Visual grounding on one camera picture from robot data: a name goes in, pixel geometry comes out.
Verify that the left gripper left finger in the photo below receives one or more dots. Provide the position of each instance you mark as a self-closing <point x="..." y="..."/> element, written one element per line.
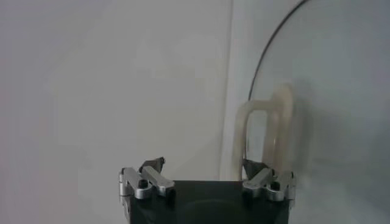
<point x="158" y="182"/>

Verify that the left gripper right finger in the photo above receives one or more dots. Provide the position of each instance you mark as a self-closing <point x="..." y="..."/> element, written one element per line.
<point x="262" y="180"/>

